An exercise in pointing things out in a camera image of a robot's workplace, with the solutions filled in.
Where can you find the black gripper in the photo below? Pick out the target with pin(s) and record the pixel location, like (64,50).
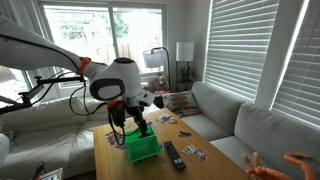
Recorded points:
(135,113)

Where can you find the green plastic tool box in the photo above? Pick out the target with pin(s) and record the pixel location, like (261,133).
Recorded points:
(143,150)

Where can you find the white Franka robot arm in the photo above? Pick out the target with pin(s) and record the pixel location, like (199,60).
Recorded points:
(33,50)

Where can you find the snowman paper cutout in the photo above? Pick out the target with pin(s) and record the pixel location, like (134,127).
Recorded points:
(164,118)

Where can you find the Santa paper cutout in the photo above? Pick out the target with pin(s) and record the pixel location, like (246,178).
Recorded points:
(111,138)

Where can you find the black remote control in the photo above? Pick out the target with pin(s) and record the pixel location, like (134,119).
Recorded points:
(174,155)

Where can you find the small dark paper cutout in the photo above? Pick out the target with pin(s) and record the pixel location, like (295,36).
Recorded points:
(185,134)

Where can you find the beige pillow with brown ovals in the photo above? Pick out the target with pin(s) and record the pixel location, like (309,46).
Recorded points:
(180,100)

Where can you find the small picture card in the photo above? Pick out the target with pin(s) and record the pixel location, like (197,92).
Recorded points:
(188,149)
(200,154)

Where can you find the stuffed toy figure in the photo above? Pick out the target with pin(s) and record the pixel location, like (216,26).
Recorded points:
(162,81)

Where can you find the pink patterned pillow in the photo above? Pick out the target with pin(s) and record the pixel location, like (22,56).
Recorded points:
(193,112)

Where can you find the green house plant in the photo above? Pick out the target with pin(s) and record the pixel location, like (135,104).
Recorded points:
(186,75)

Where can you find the arc floor lamp white shade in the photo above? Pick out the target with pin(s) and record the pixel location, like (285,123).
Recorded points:
(153,59)

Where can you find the white table lamp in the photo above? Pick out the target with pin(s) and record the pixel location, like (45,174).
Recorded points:
(185,51)

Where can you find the white leather sofa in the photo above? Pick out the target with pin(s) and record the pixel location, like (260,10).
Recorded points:
(50,133)

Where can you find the large glass window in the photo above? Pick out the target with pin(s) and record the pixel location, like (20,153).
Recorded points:
(140,30)

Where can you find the small framed screen device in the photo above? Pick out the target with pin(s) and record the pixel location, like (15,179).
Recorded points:
(53,175)

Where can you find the grey fabric sofa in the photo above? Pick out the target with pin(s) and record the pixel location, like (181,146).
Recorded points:
(266,133)

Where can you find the orange octopus plush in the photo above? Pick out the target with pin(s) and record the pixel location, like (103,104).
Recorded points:
(263,172)

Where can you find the wide white window blind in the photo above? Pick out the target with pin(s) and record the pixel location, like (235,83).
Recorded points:
(240,46)

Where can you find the narrow white window blind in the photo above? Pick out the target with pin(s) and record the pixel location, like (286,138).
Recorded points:
(300,66)

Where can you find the wrist camera on white mount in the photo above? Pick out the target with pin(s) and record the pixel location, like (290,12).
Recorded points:
(146,98)

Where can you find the black camera tripod arm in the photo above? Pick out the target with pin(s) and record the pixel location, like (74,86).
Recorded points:
(56,80)

